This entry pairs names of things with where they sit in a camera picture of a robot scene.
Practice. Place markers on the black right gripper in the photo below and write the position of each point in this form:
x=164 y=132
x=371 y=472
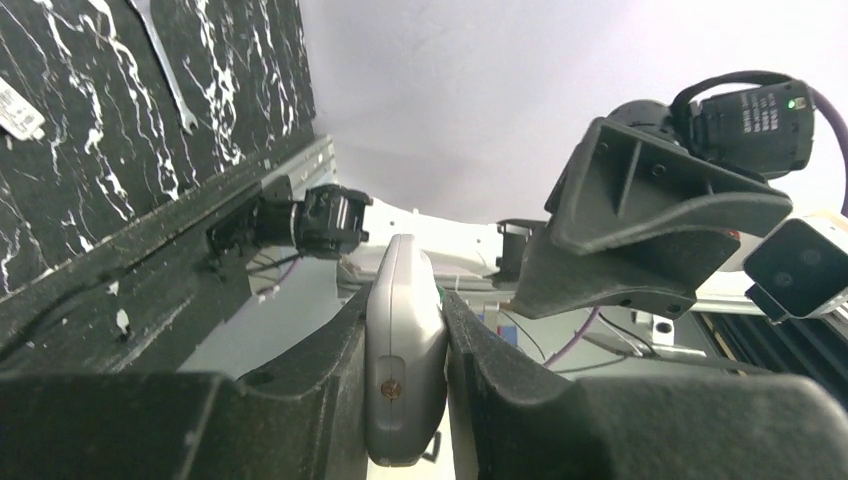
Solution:
x=625 y=185

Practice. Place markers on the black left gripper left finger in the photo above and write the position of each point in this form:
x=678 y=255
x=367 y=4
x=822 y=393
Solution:
x=298 y=416

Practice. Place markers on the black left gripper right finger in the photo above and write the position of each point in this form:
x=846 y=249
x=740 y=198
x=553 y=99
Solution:
x=511 y=418

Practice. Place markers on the white remote control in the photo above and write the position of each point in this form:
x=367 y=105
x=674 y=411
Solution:
x=406 y=342

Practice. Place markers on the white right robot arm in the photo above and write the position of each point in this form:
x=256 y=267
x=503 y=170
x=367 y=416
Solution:
x=759 y=124

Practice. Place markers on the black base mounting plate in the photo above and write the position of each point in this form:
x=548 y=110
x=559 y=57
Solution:
x=28 y=309

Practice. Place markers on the silver flat wrench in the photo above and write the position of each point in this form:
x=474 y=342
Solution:
x=144 y=10

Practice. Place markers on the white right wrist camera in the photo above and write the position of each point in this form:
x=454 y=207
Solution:
x=799 y=271

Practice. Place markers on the aluminium frame rail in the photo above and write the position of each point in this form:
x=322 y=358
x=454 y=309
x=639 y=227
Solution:
x=312 y=166

